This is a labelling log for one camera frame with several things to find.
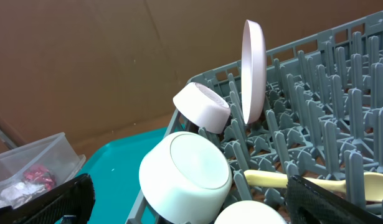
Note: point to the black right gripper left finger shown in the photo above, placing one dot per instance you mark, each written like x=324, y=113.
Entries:
x=73, y=200

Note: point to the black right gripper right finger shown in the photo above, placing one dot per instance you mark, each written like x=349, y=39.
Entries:
x=307, y=203

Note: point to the red wrapper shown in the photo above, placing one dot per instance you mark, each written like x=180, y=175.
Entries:
x=39, y=174

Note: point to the white napkin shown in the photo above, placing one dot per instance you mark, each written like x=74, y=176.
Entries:
x=20, y=193

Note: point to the white paper cup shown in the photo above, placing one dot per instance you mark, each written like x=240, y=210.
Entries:
x=249, y=212

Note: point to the yellow plastic spoon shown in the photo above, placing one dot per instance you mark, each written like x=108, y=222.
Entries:
x=373, y=183

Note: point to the small white bowl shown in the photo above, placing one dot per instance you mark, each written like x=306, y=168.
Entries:
x=185, y=178

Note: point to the white bowl with rice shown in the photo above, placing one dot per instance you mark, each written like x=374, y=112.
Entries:
x=203, y=107

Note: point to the large white plate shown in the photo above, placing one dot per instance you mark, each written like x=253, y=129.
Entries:
x=253, y=71

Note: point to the teal plastic tray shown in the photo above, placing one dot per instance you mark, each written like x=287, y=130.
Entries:
x=114, y=171

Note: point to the clear plastic bin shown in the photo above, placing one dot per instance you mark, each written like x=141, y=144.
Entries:
x=53, y=152

